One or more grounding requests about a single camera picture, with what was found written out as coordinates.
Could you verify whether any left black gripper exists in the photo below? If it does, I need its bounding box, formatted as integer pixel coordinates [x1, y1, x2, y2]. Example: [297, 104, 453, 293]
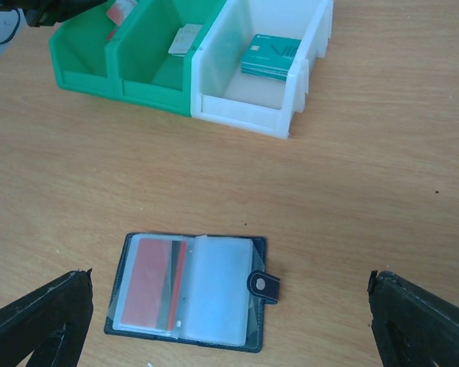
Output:
[22, 0, 105, 28]

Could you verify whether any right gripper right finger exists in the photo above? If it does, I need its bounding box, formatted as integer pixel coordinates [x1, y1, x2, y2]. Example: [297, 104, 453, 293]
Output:
[367, 270, 459, 366]

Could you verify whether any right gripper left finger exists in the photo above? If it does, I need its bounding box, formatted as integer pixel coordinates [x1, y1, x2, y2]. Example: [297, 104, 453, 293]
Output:
[0, 270, 93, 366]

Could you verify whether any red backed card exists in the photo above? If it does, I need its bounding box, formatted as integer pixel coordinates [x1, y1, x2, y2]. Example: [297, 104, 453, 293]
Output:
[115, 237, 187, 335]

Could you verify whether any dark blue card holder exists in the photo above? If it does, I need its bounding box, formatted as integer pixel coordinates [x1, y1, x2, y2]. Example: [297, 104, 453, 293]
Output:
[104, 232, 280, 353]

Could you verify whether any grey bird card stack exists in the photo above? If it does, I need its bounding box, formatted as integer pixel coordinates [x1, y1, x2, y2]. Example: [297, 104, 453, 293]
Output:
[168, 24, 203, 57]

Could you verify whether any teal card stack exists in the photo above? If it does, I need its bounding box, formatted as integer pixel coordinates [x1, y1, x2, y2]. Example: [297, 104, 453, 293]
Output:
[240, 34, 301, 82]

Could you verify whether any left green bin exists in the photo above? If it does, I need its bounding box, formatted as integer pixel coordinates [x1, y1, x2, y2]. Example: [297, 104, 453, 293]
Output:
[49, 1, 151, 99]

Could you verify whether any green bin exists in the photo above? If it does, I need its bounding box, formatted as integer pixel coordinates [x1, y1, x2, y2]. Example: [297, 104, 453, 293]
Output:
[105, 0, 230, 119]
[49, 1, 151, 99]

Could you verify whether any middle green bin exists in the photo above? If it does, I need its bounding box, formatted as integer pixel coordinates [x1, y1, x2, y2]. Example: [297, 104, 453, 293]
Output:
[105, 0, 230, 119]

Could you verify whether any white bin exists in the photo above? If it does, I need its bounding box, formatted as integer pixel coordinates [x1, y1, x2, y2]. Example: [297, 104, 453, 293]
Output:
[190, 1, 334, 139]

